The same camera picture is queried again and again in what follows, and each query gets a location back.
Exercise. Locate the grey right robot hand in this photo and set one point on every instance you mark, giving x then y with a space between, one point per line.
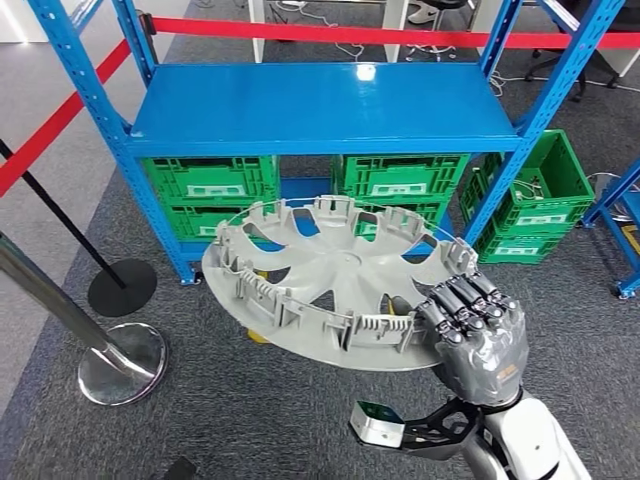
490 358

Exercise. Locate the grey plastic hubcap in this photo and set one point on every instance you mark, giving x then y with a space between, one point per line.
345 265

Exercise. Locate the blue metal shelf rack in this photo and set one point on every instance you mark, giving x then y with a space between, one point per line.
300 106
612 192

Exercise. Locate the black robot body part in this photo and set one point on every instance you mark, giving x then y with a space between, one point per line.
177 469

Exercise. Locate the white desk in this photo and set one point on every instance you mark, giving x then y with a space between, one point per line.
256 33
482 13

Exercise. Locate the black office chair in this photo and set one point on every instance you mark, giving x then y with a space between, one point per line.
627 16

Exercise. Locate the chrome stanchion with round base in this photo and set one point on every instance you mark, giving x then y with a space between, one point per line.
125 371

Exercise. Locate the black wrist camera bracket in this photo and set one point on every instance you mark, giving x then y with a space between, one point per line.
435 427

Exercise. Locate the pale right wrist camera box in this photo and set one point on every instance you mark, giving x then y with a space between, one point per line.
375 430

